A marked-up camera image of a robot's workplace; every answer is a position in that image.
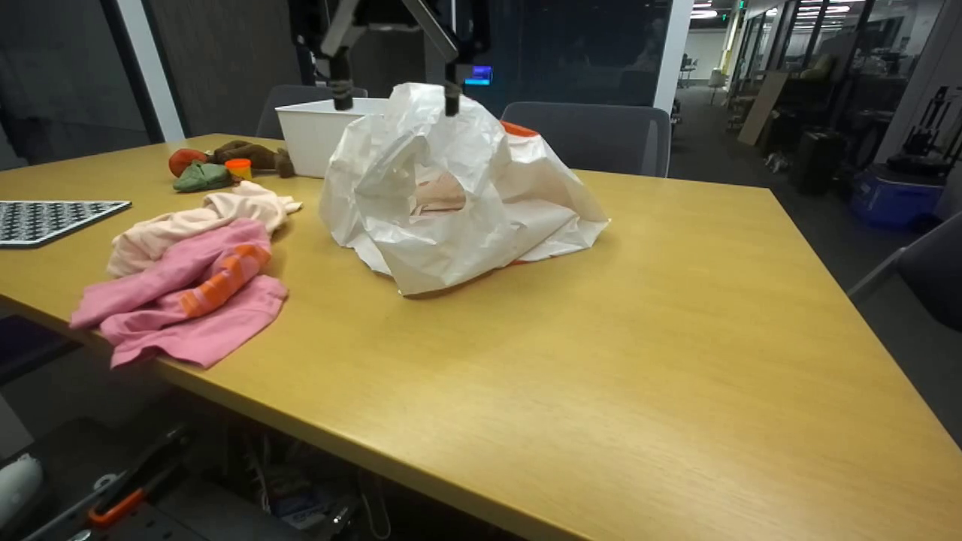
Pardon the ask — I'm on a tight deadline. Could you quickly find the white plastic bag orange print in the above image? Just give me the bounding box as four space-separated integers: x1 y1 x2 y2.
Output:
317 83 614 302

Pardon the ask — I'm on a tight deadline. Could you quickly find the peach t-shirt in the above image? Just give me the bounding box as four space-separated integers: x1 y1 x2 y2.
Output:
104 177 307 283

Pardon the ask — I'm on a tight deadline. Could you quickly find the pink t-shirt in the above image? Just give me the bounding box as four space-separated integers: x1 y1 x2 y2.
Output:
66 218 295 373

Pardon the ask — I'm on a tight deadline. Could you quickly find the blue lit display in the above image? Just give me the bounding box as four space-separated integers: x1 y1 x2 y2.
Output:
461 60 499 90

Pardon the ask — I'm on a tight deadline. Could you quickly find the white plastic bin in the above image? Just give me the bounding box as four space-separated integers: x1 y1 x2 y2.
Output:
274 95 404 181

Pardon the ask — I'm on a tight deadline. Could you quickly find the green cloth toy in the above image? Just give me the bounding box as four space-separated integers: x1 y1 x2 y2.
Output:
172 160 238 196

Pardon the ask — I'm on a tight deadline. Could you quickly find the white pole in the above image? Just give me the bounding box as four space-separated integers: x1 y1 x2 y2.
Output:
111 0 191 144

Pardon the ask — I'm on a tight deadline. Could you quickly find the white pillar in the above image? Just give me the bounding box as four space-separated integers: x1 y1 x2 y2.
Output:
649 0 697 114

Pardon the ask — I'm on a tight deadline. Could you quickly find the brown leaning board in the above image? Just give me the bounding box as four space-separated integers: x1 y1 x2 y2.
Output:
737 70 790 151

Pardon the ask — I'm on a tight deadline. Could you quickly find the grey studded tray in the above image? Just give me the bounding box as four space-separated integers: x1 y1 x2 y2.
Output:
0 196 137 251

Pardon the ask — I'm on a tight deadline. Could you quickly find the black bin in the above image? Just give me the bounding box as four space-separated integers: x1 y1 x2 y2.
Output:
795 129 844 198

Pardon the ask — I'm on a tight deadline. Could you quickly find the blue storage bin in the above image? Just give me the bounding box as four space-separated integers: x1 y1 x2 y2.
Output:
847 167 946 236

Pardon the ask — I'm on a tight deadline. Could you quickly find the black machine stand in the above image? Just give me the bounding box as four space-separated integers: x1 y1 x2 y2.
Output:
900 84 962 183

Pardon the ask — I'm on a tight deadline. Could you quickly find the white rounded housing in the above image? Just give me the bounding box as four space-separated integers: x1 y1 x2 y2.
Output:
0 452 47 536

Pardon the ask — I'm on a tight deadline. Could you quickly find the dark grey chair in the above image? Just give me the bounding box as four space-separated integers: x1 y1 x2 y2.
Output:
847 207 962 338

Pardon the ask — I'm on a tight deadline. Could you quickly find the orange-handled black tool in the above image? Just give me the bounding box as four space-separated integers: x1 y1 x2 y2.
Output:
40 424 195 537

